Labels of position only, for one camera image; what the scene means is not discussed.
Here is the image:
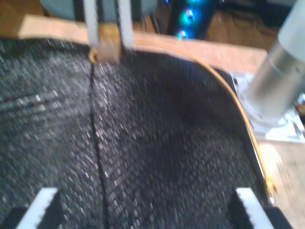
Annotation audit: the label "yellow network cable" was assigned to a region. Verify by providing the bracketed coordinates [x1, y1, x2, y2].
[87, 39, 279, 205]

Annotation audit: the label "black computer case, blue fans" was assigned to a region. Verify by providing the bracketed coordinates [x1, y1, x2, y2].
[164, 0, 215, 41]

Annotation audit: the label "black bubble wrap mat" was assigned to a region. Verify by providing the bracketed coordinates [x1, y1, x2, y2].
[0, 38, 270, 229]

